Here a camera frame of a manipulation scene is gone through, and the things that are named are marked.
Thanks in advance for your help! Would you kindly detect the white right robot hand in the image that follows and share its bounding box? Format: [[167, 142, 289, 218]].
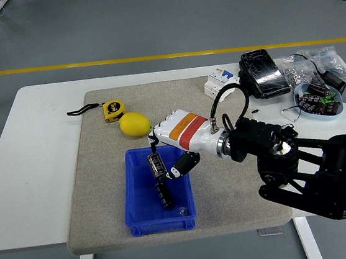
[[144, 104, 228, 183]]

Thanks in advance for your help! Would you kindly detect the dark brown cylindrical battery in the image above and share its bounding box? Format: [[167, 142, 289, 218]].
[[307, 80, 332, 98], [146, 150, 169, 182], [313, 99, 341, 117], [153, 181, 176, 212], [296, 93, 317, 112]]

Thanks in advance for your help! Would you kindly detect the blue plastic box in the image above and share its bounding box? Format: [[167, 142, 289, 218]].
[[116, 142, 199, 238]]

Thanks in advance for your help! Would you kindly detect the yellow lemon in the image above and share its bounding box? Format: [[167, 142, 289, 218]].
[[117, 109, 153, 139]]

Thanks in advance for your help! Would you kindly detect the white circuit breaker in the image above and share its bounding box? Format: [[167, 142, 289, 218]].
[[201, 68, 242, 104]]

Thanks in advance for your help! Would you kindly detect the yellow tape measure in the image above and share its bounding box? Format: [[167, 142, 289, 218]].
[[65, 99, 128, 129]]

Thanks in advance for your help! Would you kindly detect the grey-brown mat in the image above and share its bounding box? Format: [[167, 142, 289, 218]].
[[49, 68, 295, 258]]

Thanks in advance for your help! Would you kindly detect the black glossy device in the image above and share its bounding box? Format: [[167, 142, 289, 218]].
[[235, 46, 292, 102]]

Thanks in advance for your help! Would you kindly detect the small black block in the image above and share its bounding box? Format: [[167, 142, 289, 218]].
[[281, 124, 298, 138]]

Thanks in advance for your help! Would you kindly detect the light blue bowl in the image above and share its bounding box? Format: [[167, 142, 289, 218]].
[[292, 78, 346, 125]]

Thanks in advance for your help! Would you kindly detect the clear bag of metal parts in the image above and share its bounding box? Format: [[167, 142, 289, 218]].
[[276, 52, 321, 91], [295, 43, 346, 81]]

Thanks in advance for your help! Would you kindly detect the small green part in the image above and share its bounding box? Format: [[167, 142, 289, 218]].
[[319, 92, 339, 104]]

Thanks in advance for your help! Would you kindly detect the black power adapter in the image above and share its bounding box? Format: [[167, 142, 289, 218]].
[[315, 66, 346, 95]]

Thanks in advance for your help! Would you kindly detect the thin wire loop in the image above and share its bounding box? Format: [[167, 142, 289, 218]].
[[281, 104, 305, 123]]

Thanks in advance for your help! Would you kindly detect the clear bracket under table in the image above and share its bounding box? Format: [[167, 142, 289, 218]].
[[256, 225, 285, 239]]

